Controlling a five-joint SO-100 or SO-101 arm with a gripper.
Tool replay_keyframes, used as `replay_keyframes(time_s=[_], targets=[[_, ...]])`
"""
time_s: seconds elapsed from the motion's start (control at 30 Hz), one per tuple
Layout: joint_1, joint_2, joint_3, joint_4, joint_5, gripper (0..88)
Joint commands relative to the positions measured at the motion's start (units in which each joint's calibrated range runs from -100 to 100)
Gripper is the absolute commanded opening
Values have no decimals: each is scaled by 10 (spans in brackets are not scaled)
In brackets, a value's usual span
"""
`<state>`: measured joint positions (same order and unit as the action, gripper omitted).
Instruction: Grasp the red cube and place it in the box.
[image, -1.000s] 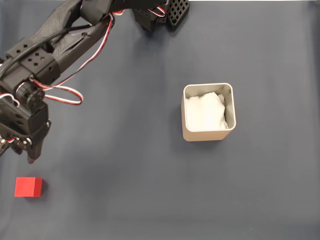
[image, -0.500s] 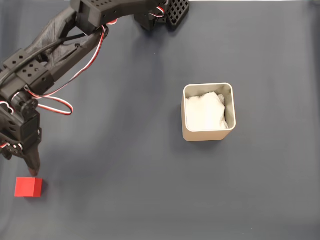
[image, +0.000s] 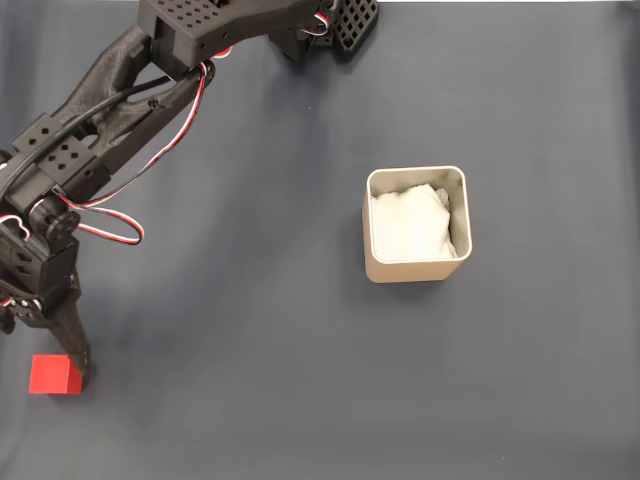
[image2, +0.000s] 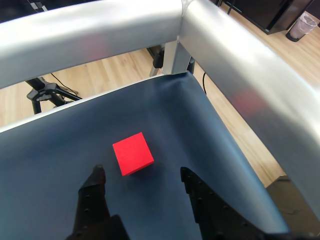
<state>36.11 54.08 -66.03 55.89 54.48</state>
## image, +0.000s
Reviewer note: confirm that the red cube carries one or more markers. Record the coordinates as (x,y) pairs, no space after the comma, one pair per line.
(50,375)

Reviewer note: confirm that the beige square box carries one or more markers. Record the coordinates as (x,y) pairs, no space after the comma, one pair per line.
(410,272)

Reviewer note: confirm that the blue-grey table mat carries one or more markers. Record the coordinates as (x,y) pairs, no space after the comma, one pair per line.
(250,325)

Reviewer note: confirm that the white crumpled cloth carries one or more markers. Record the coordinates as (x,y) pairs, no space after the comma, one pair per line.
(410,225)

